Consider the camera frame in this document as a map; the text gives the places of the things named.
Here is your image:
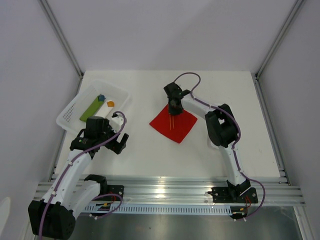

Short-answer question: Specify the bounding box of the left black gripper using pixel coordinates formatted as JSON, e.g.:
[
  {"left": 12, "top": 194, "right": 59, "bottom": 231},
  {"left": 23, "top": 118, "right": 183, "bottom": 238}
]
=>
[{"left": 97, "top": 118, "right": 128, "bottom": 154}]

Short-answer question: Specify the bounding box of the orange plastic fork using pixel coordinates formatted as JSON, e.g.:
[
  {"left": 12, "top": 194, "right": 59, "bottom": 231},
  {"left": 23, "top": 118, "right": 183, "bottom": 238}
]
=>
[{"left": 169, "top": 114, "right": 173, "bottom": 131}]

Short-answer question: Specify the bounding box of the red paper napkin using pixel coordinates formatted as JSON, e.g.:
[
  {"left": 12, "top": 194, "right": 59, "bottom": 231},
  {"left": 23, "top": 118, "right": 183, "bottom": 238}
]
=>
[{"left": 149, "top": 104, "right": 198, "bottom": 144}]

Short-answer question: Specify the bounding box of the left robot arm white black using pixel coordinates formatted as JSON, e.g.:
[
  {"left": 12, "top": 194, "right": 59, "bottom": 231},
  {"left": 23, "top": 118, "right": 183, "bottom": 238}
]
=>
[{"left": 28, "top": 111, "right": 129, "bottom": 240}]

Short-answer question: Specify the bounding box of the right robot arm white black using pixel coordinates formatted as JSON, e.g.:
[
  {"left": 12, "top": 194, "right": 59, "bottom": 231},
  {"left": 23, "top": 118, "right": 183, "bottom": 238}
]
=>
[{"left": 164, "top": 82, "right": 251, "bottom": 202}]

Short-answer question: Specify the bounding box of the green rolled napkin bundle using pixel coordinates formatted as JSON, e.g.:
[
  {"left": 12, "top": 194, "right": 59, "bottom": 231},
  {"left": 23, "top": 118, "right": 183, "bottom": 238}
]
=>
[{"left": 79, "top": 94, "right": 106, "bottom": 122}]

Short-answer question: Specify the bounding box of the large white plastic basket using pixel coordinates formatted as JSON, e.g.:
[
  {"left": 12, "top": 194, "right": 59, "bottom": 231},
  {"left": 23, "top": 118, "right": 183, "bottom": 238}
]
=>
[{"left": 56, "top": 79, "right": 131, "bottom": 135}]

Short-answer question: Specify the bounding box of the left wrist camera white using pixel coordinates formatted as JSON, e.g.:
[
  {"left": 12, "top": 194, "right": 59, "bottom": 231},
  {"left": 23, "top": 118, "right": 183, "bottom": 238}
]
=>
[{"left": 109, "top": 113, "right": 124, "bottom": 133}]

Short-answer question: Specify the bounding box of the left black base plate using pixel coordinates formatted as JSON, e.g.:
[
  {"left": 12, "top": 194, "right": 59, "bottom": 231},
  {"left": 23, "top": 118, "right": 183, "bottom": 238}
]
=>
[{"left": 101, "top": 185, "right": 125, "bottom": 202}]

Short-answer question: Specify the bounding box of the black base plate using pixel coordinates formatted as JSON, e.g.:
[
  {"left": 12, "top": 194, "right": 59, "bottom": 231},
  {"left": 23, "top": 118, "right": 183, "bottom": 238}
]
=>
[
  {"left": 207, "top": 187, "right": 258, "bottom": 204},
  {"left": 101, "top": 185, "right": 125, "bottom": 202}
]

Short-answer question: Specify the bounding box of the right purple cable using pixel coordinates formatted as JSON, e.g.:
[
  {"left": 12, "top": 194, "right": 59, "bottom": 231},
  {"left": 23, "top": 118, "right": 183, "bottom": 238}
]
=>
[{"left": 174, "top": 72, "right": 266, "bottom": 222}]

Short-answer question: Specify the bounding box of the aluminium mounting rail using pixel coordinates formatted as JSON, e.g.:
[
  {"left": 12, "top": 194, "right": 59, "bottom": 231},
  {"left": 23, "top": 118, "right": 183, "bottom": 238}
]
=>
[{"left": 33, "top": 176, "right": 306, "bottom": 206}]

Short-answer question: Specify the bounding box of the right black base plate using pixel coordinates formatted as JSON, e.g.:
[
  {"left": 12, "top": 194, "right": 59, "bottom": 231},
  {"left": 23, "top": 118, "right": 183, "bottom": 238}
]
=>
[{"left": 207, "top": 187, "right": 258, "bottom": 204}]

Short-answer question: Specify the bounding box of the white slotted cable duct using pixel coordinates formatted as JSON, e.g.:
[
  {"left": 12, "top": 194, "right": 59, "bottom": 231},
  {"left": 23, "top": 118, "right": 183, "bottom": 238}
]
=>
[{"left": 83, "top": 203, "right": 232, "bottom": 216}]

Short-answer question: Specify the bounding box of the left aluminium frame post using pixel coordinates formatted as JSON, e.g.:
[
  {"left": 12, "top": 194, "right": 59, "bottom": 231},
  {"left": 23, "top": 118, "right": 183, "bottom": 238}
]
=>
[{"left": 37, "top": 0, "right": 84, "bottom": 79}]

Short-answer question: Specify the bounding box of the aluminium frame post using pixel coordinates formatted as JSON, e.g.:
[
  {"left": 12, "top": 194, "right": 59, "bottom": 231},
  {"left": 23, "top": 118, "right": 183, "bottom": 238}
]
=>
[
  {"left": 37, "top": 0, "right": 84, "bottom": 79},
  {"left": 255, "top": 0, "right": 307, "bottom": 81}
]

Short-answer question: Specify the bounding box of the right aluminium frame post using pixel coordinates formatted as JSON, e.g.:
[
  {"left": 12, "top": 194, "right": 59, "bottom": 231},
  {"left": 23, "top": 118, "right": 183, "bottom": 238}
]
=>
[{"left": 255, "top": 0, "right": 307, "bottom": 81}]

